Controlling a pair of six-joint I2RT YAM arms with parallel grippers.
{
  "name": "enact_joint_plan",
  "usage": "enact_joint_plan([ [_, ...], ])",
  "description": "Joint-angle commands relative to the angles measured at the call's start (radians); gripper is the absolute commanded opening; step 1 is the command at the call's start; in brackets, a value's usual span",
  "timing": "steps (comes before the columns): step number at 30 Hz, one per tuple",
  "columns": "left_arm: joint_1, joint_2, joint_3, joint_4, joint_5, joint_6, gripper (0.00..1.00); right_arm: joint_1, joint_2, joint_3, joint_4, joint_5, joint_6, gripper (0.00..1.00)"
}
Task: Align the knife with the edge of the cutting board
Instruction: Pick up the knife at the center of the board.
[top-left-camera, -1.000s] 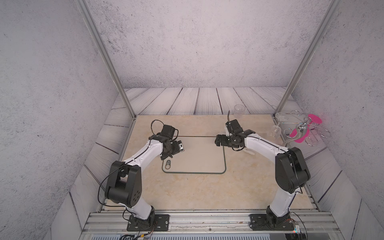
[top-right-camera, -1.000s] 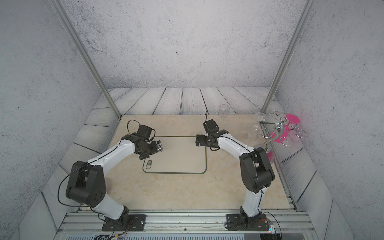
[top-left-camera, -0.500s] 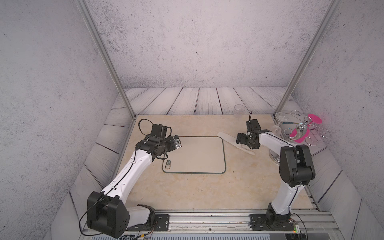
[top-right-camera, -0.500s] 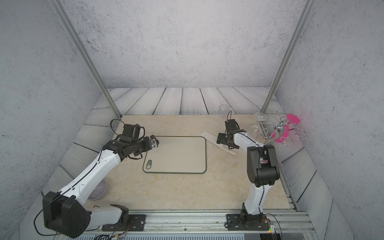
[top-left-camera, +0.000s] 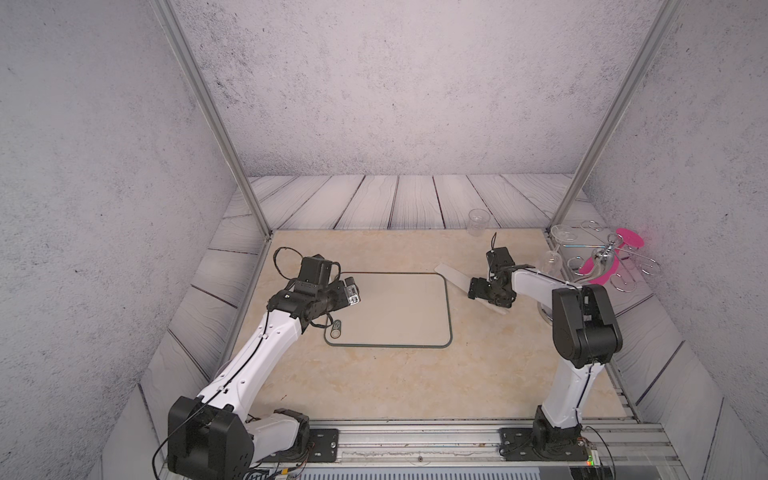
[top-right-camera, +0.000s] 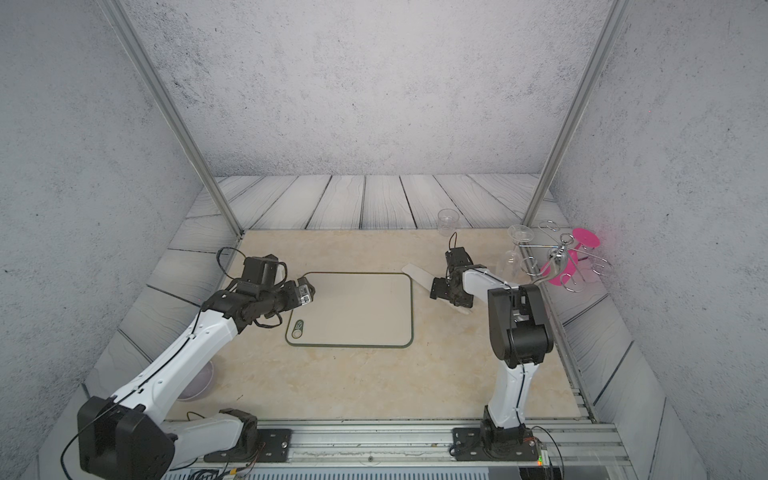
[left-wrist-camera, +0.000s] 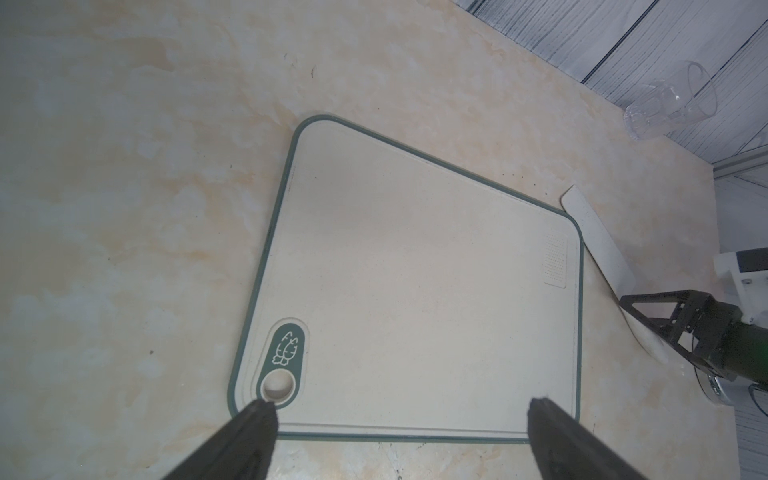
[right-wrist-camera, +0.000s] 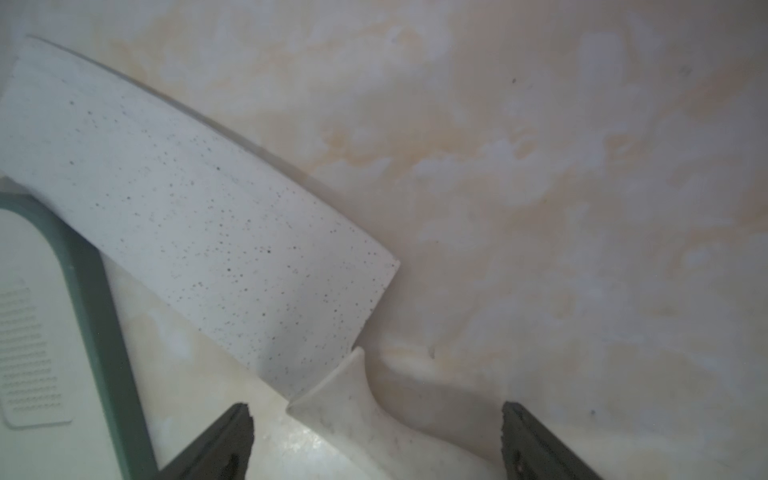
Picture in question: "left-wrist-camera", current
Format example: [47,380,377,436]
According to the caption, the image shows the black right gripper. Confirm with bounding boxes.
[619,290,767,384]

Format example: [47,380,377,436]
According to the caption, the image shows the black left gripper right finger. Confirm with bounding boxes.
[527,398,645,479]

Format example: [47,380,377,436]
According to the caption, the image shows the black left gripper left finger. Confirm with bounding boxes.
[164,399,279,479]

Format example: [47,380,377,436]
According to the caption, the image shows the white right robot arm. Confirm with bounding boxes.
[619,248,767,388]

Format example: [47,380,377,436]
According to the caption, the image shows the white green-rimmed cutting board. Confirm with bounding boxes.
[227,115,584,444]

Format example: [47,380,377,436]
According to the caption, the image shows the clear plastic measuring cup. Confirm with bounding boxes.
[623,61,718,140]

